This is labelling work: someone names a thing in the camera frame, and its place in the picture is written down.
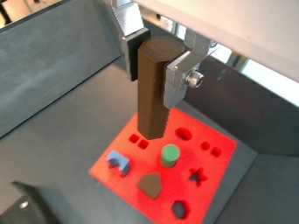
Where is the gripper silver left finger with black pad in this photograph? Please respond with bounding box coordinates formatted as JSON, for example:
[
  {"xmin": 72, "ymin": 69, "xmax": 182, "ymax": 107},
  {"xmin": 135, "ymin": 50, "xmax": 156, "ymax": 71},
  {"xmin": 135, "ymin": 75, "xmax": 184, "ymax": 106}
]
[{"xmin": 107, "ymin": 0, "xmax": 151, "ymax": 81}]

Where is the blue arch block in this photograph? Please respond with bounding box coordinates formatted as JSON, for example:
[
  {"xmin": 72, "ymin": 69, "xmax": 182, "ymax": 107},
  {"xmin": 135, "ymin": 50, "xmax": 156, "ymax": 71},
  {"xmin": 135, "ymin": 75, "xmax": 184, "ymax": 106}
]
[{"xmin": 106, "ymin": 150, "xmax": 131, "ymax": 177}]

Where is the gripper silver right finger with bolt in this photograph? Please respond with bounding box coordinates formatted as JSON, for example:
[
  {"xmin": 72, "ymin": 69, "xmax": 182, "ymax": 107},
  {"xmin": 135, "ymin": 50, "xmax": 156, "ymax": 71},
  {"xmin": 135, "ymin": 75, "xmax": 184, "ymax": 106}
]
[{"xmin": 163, "ymin": 29, "xmax": 216, "ymax": 109}]

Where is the green cylinder block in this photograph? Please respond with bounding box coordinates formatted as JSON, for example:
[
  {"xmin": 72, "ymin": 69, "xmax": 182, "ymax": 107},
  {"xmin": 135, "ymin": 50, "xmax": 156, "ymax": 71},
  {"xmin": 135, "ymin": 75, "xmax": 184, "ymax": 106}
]
[{"xmin": 162, "ymin": 144, "xmax": 180, "ymax": 168}]

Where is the brown pentagon block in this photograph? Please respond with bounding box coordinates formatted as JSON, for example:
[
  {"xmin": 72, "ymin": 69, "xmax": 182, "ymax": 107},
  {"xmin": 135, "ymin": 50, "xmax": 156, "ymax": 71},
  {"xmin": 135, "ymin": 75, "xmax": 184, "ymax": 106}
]
[{"xmin": 138, "ymin": 173, "xmax": 163, "ymax": 200}]

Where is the black curved holder stand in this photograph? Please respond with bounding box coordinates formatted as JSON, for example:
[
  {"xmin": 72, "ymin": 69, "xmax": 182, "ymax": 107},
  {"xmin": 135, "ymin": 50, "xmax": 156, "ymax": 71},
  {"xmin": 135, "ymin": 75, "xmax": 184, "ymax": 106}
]
[{"xmin": 0, "ymin": 181, "xmax": 62, "ymax": 224}]

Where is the red shape sorter board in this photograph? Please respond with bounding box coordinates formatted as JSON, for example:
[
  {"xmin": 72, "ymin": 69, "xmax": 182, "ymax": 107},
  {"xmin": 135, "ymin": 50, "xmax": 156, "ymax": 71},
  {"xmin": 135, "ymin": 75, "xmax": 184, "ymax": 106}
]
[{"xmin": 88, "ymin": 108, "xmax": 236, "ymax": 224}]

